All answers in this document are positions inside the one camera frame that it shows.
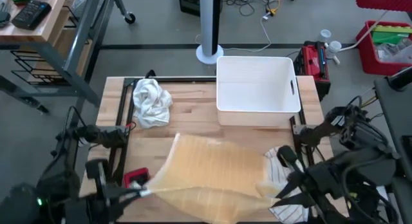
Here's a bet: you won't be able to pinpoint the black remote control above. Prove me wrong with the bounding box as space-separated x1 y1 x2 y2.
11 0 52 31

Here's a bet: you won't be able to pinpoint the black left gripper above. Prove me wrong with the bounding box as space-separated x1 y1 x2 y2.
85 158 144 224

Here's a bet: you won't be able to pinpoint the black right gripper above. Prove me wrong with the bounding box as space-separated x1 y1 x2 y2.
271 145 342 208

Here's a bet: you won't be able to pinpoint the yellow checked towel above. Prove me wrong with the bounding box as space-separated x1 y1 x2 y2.
141 133 281 224

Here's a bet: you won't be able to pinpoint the white striped towel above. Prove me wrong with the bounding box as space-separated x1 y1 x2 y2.
263 146 310 224

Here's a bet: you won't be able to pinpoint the clear plastic bag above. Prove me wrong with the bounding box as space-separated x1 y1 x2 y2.
376 37 412 64

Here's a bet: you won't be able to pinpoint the translucent plastic bag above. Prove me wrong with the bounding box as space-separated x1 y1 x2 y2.
71 0 93 17

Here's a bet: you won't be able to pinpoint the white black floor column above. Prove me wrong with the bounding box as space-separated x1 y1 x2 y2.
195 0 225 65

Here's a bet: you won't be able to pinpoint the white crumpled towel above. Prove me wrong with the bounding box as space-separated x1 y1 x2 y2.
132 78 174 129

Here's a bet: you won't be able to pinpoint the small red black device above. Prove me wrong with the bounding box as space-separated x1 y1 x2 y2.
124 167 151 189

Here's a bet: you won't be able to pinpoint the black floor box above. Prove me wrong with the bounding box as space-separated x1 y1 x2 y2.
178 0 202 17

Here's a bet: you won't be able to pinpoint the wooden workbench top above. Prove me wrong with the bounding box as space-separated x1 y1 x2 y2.
0 0 70 44

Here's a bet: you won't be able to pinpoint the red black tool bag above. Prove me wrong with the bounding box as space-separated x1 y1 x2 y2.
293 40 332 101

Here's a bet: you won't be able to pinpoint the red ribbed panel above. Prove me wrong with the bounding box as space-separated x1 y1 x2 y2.
353 0 412 12

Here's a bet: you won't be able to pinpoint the thick white cable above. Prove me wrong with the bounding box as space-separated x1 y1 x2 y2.
337 10 389 53

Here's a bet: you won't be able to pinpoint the green plastic block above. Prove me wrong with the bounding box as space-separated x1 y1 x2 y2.
371 24 412 44

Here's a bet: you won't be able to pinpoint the thin white floor cable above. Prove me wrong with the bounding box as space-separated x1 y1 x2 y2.
194 12 273 53

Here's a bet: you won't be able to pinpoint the black aluminium table frame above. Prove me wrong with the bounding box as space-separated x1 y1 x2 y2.
75 76 350 224

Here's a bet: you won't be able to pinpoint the black round object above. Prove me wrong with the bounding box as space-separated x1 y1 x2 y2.
0 10 12 28

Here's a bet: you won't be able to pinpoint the white plastic bin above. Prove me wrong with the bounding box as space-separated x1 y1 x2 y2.
215 55 302 127

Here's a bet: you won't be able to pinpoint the cardboard under workbench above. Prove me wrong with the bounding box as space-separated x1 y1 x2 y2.
27 27 93 85

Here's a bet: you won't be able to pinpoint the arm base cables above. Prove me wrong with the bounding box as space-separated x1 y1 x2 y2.
349 87 384 122

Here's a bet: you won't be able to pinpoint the black floor cable tangle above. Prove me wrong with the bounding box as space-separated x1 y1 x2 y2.
223 0 297 17

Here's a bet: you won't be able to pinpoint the red plastic crate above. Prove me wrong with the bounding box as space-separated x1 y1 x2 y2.
355 20 412 77

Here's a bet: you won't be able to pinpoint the black wire rack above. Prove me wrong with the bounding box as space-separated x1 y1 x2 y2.
9 5 94 87

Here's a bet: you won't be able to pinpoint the grey metal workbench frame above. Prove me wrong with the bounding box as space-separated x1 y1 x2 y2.
0 0 136 114

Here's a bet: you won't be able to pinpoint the black tube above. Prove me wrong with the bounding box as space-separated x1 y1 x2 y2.
386 66 412 91

